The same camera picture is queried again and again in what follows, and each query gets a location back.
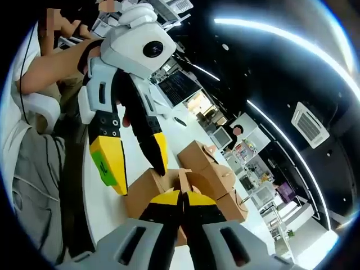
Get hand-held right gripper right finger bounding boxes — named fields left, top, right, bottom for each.
left=184, top=191, right=296, bottom=270

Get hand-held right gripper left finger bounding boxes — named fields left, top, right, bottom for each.
left=95, top=190, right=184, bottom=270

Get white storage shelf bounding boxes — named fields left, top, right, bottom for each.
left=151, top=0, right=195, bottom=32

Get silver laptop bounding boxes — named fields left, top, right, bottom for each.
left=156, top=69, right=204, bottom=108

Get white chair armrest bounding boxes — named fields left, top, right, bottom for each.
left=24, top=92, right=61, bottom=134

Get white office chair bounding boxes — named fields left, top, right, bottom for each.
left=210, top=126, right=235, bottom=149

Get purple screen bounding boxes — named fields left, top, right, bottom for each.
left=276, top=181, right=296, bottom=203

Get person's grey trousers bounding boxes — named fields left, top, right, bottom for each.
left=11, top=134, right=73, bottom=261

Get shelf with colourful goods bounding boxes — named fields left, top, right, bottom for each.
left=235, top=136, right=264, bottom=172

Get ceiling light strip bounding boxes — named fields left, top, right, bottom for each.
left=213, top=17, right=356, bottom=74
left=245, top=99, right=325, bottom=223

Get ceiling air conditioner unit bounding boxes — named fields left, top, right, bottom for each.
left=291, top=101, right=330, bottom=150

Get black left wrist strap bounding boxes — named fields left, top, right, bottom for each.
left=78, top=39, right=104, bottom=74

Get thin black cable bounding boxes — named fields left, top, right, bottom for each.
left=17, top=21, right=39, bottom=126

